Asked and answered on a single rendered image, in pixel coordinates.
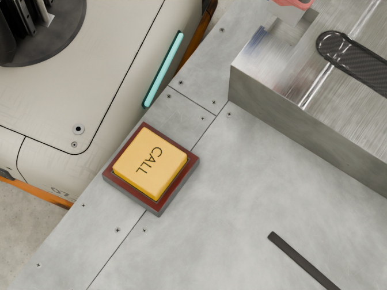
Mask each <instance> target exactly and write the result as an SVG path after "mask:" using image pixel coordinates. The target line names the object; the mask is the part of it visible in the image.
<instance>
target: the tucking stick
mask: <svg viewBox="0 0 387 290"><path fill-rule="evenodd" d="M267 238H268V239H269V240H270V241H271V242H273V243H274V244H275V245H276V246H277V247H278V248H280V249H281V250H282V251H283V252H284V253H286V254H287V255H288V256H289V257H290V258H291V259H292V260H293V261H295V262H296V263H297V264H298V265H299V266H300V267H301V268H303V269H304V270H305V271H306V272H308V273H309V274H310V275H311V276H312V277H313V278H314V279H315V280H317V281H318V282H319V283H320V284H321V285H322V286H323V287H325V288H326V289H327V290H341V289H340V288H339V287H338V286H336V285H335V284H334V283H333V282H332V281H331V280H330V279H328V278H327V277H326V276H325V275H323V274H322V273H321V272H320V271H319V270H318V269H317V268H315V267H314V266H313V265H312V264H311V263H310V262H309V261H307V260H306V259H305V258H304V257H303V256H301V255H300V253H298V252H297V251H296V250H294V249H293V248H292V247H291V246H290V245H289V244H288V243H286V242H285V241H284V240H283V239H282V238H281V237H280V236H279V235H277V234H276V233H275V232H273V231H272V232H271V233H270V234H269V235H268V236H267Z"/></svg>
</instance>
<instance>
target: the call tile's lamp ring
mask: <svg viewBox="0 0 387 290"><path fill-rule="evenodd" d="M143 127H145V128H147V129H149V130H150V131H151V132H153V133H155V134H156V135H158V136H159V137H161V138H163V139H164V140H166V141H167V142H168V143H170V144H171V145H173V146H175V147H176V148H178V149H179V150H181V151H182V152H184V153H185V154H186V155H187V157H188V158H189V159H190V160H189V162H188V163H187V164H186V166H185V167H184V168H183V170H182V171H181V173H180V174H179V175H178V176H177V178H176V179H175V180H174V182H173V183H172V184H171V186H170V187H169V189H168V190H167V191H166V192H165V194H164V195H163V196H162V198H161V199H160V201H159V202H158V203H157V204H156V203H155V202H153V201H151V200H150V199H148V198H147V197H146V196H144V195H143V194H141V193H140V192H138V191H137V190H135V189H134V188H133V187H131V186H129V185H128V184H127V183H125V182H124V181H122V180H121V179H120V178H118V177H117V176H115V175H113V174H112V173H111V171H112V170H113V165H114V164H115V163H116V161H117V160H118V159H119V158H120V157H121V155H122V154H123V153H124V152H125V150H126V149H127V147H128V146H129V145H130V144H131V142H132V141H133V140H134V139H135V137H136V136H137V135H138V133H140V131H141V130H142V128H143ZM198 159H199V157H197V156H196V155H194V154H193V153H191V152H189V151H188V150H186V149H185V148H184V147H182V146H180V145H179V144H177V143H176V142H174V141H173V140H171V139H170V138H168V137H167V136H165V135H164V134H162V133H160V132H159V131H157V130H156V129H154V128H153V127H151V126H150V125H148V124H146V123H145V122H144V121H143V122H142V124H141V125H140V126H139V127H138V129H137V130H136V131H135V132H134V134H133V135H132V136H131V137H130V139H129V140H128V141H127V143H126V144H125V145H124V146H123V148H122V149H121V150H120V151H119V153H118V154H117V156H115V158H114V159H113V160H112V162H111V163H110V164H109V165H108V167H107V168H106V169H105V170H104V172H103V173H102V175H104V176H106V177H107V178H108V179H110V180H111V181H113V182H114V183H116V184H117V185H119V186H120V187H121V188H123V189H124V190H126V191H127V192H128V193H130V194H132V195H133V196H135V197H136V198H138V199H139V200H140V201H142V202H143V203H145V204H146V205H148V206H149V207H151V208H152V209H154V210H155V211H157V212H159V211H160V210H161V208H162V207H163V206H164V204H165V203H166V202H167V200H168V199H169V198H170V196H171V195H172V193H173V192H174V191H175V190H176V188H177V187H178V186H179V184H180V183H181V181H182V180H183V179H184V177H185V176H186V175H187V173H188V172H189V171H190V169H191V168H192V167H193V165H194V164H195V163H196V161H197V160H198Z"/></svg>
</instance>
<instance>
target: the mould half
mask: <svg viewBox="0 0 387 290"><path fill-rule="evenodd" d="M310 8H312V9H314V10H315V11H317V12H319V14H318V16H317V17H316V19H315V20H314V21H313V22H312V24H311V25H310V27H309V28H308V29H307V31H306V32H305V33H304V35H303V36H302V37H301V39H300V40H299V42H298V43H297V44H296V46H295V47H292V46H291V45H289V44H287V43H285V42H284V41H282V40H281V39H279V38H277V37H275V36H274V35H272V34H270V33H269V32H267V31H266V30H264V29H265V27H263V26H262V25H260V26H259V28H258V29H257V31H256V32H255V33H254V34H253V36H252V37H251V38H250V39H249V41H248V42H247V43H246V45H245V46H244V47H243V49H242V50H241V51H240V53H239V54H238V55H237V56H236V58H235V59H234V60H233V62H232V63H231V65H230V78H229V91H228V98H227V99H228V100H229V101H231V102H232V103H234V104H236V105H237V106H239V107H240V108H242V109H243V110H245V111H247V112H248V113H250V114H252V115H253V116H255V117H257V118H258V119H260V120H261V121H263V122H265V123H266V124H268V125H269V126H271V127H272V128H274V129H276V130H277V131H279V132H280V133H282V134H284V135H285V136H287V137H288V138H290V139H292V140H293V141H295V142H297V143H298V144H300V145H301V146H303V147H304V148H306V149H308V150H309V151H311V152H312V153H314V154H316V155H317V156H319V157H320V158H322V159H324V160H325V161H327V162H329V163H330V164H332V165H334V166H335V167H337V168H338V169H340V170H341V171H343V172H345V173H346V174H348V175H349V176H351V177H352V178H354V179H356V180H357V181H359V182H360V183H362V184H364V185H365V186H367V187H368V188H370V189H372V190H373V191H375V192H377V193H378V194H380V195H381V196H383V197H384V198H386V199H387V99H386V98H385V97H383V96H382V95H380V94H378V93H377V92H375V91H374V90H372V89H371V88H369V87H367V86H366V85H364V84H363V83H361V82H359V81H358V80H356V79H355V78H353V77H351V76H350V75H348V74H346V73H345V72H343V71H342V70H340V69H338V68H337V67H335V66H333V65H332V64H331V63H330V62H329V61H327V60H325V59H324V57H323V56H321V55H320V53H319V52H318V50H317V45H316V44H317V39H318V38H319V36H320V35H321V34H323V33H324V32H327V31H333V30H334V31H337V32H340V33H345V34H347V35H348V36H350V38H352V39H353V40H354V41H356V42H357V43H359V44H361V45H363V46H364V47H366V48H368V49H369V50H371V51H373V52H374V53H376V54H377V55H379V56H381V57H382V58H384V59H386V60H387V0H314V2H313V3H312V5H311V6H310Z"/></svg>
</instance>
